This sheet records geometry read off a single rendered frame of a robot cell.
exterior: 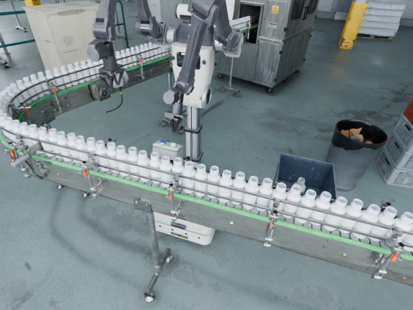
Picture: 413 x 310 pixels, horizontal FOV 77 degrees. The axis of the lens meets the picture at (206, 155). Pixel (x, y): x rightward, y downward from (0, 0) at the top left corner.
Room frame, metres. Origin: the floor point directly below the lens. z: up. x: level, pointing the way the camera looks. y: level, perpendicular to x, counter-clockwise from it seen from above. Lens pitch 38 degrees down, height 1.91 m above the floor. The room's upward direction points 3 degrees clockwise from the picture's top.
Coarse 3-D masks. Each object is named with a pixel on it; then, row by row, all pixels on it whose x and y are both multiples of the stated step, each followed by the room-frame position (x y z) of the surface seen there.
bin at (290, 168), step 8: (280, 160) 1.29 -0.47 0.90; (288, 160) 1.28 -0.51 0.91; (296, 160) 1.26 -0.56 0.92; (304, 160) 1.25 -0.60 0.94; (312, 160) 1.24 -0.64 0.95; (280, 168) 1.29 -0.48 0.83; (288, 168) 1.27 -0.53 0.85; (296, 168) 1.26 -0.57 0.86; (304, 168) 1.25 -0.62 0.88; (312, 168) 1.23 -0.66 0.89; (320, 168) 1.22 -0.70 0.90; (328, 168) 1.21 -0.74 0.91; (280, 176) 1.28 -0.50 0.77; (288, 176) 1.27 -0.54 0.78; (296, 176) 1.26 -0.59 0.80; (304, 176) 1.24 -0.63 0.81; (312, 176) 1.23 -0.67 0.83; (320, 176) 1.22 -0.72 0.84; (328, 176) 1.19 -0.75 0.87; (288, 184) 1.25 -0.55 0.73; (304, 184) 1.24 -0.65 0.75; (312, 184) 1.23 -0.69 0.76; (320, 184) 1.21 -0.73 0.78; (328, 184) 1.13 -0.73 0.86; (304, 192) 0.96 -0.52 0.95; (320, 192) 1.19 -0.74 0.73; (328, 192) 1.07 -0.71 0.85; (336, 192) 0.97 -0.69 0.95
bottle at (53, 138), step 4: (52, 132) 1.10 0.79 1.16; (56, 132) 1.11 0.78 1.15; (52, 136) 1.10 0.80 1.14; (56, 136) 1.11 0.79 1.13; (52, 140) 1.09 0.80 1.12; (56, 140) 1.09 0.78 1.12; (56, 148) 1.09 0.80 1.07; (56, 152) 1.09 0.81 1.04; (60, 152) 1.09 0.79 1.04; (56, 156) 1.09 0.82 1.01
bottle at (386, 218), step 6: (384, 210) 0.68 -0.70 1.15; (390, 210) 0.68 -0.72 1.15; (396, 210) 0.67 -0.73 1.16; (378, 216) 0.68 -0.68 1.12; (384, 216) 0.67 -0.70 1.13; (390, 216) 0.66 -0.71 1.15; (378, 222) 0.66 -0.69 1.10; (384, 222) 0.65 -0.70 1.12; (390, 222) 0.65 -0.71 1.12; (372, 228) 0.67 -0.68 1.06; (378, 228) 0.65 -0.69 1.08; (384, 228) 0.64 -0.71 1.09; (372, 234) 0.65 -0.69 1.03; (378, 234) 0.65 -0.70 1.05; (384, 234) 0.65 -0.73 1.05; (378, 240) 0.64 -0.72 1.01
